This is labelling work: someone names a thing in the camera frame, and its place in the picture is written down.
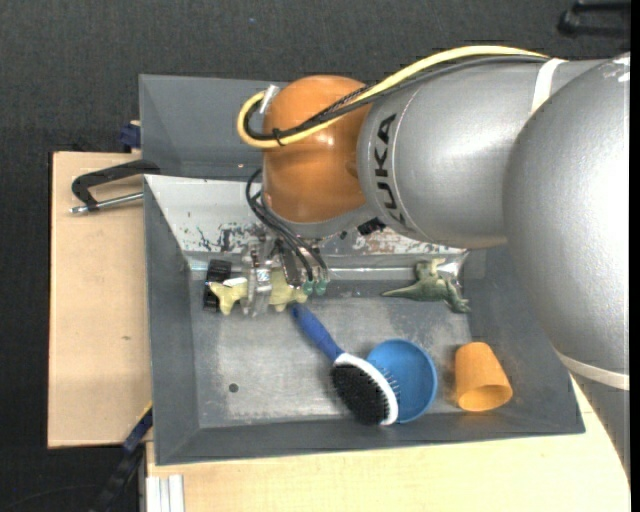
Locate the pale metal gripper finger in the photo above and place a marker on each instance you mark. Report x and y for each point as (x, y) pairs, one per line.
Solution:
(264, 300)
(248, 300)

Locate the pale yellow toy animal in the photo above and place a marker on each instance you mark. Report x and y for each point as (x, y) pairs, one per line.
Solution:
(229, 294)

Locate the black rectangular object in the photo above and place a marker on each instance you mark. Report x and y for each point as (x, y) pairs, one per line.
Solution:
(216, 272)

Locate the grey metal bin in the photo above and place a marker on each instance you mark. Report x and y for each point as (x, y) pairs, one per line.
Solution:
(280, 370)

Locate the green toy dinosaur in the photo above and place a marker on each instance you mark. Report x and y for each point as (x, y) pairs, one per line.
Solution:
(430, 289)

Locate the pale brown flat board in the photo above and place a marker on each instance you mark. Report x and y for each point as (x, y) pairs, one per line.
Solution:
(95, 310)

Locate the blue bowl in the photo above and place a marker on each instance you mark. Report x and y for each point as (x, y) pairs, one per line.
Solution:
(412, 375)

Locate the orange cup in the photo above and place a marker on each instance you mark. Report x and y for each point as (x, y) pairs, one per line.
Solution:
(481, 375)

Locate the black cylinder on white bracket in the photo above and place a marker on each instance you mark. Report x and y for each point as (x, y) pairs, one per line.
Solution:
(372, 225)

